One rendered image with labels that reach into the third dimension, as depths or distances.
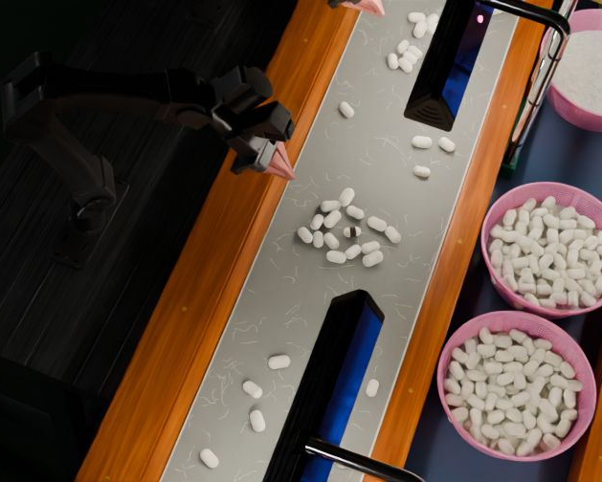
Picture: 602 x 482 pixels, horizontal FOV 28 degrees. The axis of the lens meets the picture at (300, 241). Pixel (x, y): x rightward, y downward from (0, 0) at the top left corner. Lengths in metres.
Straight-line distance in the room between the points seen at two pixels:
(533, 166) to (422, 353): 0.52
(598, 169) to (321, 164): 0.55
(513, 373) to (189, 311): 0.56
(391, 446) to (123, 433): 0.43
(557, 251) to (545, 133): 0.30
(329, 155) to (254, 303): 0.34
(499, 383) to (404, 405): 0.18
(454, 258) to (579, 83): 0.50
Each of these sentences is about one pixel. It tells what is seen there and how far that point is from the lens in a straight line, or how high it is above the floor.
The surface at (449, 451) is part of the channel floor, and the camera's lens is 2.07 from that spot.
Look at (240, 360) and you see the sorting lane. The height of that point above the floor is 0.74.
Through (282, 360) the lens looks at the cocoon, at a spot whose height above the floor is 0.76.
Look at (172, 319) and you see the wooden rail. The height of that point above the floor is 0.76.
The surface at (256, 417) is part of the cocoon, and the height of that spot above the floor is 0.76.
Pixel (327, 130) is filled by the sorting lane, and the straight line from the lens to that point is 2.25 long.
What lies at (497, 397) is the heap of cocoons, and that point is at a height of 0.74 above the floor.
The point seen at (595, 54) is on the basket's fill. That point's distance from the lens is 2.48.
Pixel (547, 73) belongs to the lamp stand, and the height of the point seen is 1.00.
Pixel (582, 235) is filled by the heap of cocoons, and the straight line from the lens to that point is 2.23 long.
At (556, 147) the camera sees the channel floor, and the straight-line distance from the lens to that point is 2.40.
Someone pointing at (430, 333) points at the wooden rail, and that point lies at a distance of 2.04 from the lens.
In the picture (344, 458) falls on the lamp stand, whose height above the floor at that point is 1.12.
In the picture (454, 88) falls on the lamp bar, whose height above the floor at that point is 1.09.
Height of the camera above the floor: 2.59
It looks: 61 degrees down
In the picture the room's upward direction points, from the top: 10 degrees clockwise
